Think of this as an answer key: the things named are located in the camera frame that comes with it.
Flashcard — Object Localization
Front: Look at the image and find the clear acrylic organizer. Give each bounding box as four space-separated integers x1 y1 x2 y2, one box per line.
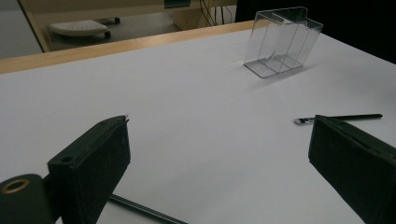
243 6 324 79

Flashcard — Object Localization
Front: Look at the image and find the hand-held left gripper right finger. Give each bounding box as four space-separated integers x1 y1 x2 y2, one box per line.
307 114 396 224

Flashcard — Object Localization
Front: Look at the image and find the white wheeled stand base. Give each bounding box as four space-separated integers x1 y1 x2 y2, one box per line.
47 17 121 40

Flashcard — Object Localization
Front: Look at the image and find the black cable bundle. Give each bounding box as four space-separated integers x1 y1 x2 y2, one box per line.
199 0 235 27

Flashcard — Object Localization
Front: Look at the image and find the beige wooden desk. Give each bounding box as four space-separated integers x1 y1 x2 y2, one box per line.
18 0 237 53

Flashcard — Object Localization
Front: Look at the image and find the light wooden table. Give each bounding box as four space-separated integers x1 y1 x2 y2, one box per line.
0 20 269 76

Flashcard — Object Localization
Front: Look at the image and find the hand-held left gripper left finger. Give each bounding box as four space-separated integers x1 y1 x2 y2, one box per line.
47 115 132 224

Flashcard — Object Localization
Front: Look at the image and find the thin black pen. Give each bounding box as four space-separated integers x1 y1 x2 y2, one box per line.
108 194 190 224

